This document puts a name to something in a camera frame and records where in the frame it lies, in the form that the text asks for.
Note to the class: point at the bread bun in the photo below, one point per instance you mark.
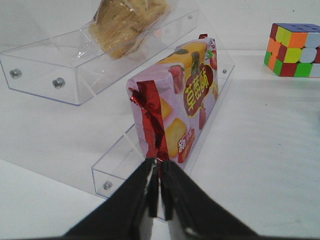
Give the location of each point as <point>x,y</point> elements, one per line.
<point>118,25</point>

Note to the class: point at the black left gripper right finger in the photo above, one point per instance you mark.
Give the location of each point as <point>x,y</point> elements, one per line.
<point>190,212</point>

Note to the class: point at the pink strawberry snack pack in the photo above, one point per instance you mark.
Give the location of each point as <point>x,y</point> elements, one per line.
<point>172,100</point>

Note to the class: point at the clear acrylic left shelf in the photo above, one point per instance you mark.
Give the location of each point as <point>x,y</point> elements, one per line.
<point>64,109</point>

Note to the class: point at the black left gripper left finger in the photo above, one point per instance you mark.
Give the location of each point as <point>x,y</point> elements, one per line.
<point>129,212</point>

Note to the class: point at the colourful Rubik's cube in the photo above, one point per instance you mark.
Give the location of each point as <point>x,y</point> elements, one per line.
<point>294,50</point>

